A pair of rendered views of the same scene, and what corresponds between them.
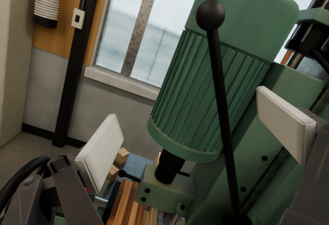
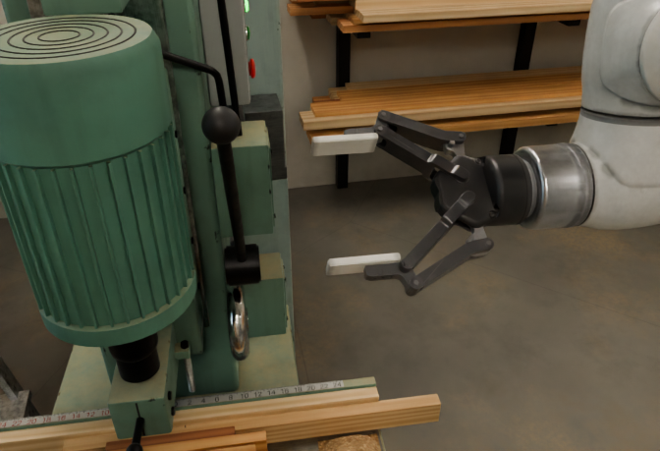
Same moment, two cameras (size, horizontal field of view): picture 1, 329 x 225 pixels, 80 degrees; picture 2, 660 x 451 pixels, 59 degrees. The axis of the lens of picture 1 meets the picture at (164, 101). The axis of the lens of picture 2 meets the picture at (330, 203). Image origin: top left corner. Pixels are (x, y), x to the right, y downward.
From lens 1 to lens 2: 57 cm
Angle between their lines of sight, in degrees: 83
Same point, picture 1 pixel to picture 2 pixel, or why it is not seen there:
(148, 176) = (146, 391)
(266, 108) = (331, 146)
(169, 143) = (186, 297)
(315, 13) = (117, 4)
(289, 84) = not seen: hidden behind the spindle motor
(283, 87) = not seen: hidden behind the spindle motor
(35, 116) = not seen: outside the picture
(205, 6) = (235, 123)
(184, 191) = (161, 336)
